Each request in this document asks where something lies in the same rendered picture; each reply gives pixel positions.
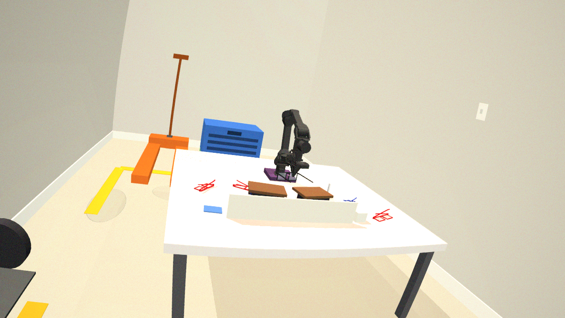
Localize light blue flat block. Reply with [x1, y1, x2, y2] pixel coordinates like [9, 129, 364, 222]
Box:
[203, 205, 222, 214]

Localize grey rectangular panel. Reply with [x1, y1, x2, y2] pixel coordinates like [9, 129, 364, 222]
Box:
[226, 193, 358, 223]

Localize black glasses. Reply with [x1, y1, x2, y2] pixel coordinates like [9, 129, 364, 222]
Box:
[276, 172, 313, 183]

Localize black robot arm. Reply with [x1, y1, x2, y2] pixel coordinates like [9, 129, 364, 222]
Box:
[274, 109, 311, 175]

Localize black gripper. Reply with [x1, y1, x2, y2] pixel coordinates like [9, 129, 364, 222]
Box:
[288, 148, 310, 177]

